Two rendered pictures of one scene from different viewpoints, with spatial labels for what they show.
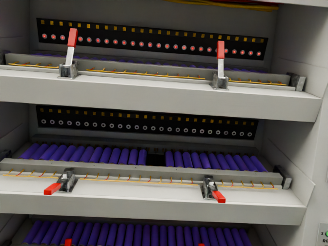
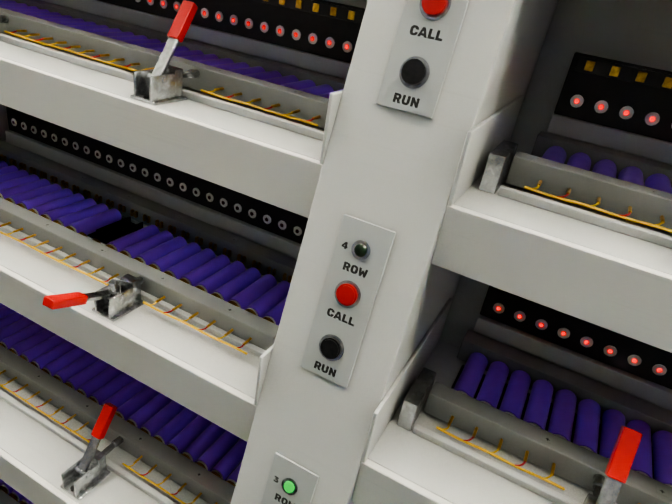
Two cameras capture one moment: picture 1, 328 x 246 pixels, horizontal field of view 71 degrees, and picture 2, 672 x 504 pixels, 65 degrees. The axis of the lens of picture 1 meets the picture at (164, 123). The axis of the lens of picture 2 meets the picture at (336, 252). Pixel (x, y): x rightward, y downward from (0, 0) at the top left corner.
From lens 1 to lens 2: 0.46 m
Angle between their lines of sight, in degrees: 24
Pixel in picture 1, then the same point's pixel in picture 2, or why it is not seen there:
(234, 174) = (185, 294)
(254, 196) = (188, 346)
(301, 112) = (281, 187)
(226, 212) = (121, 350)
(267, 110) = (215, 163)
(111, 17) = not seen: outside the picture
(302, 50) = not seen: hidden behind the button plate
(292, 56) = not seen: hidden behind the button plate
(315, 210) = (272, 420)
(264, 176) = (238, 319)
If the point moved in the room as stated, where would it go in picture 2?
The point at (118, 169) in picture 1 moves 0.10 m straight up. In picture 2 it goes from (20, 218) to (33, 128)
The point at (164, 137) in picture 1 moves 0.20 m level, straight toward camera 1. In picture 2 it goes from (172, 201) to (12, 204)
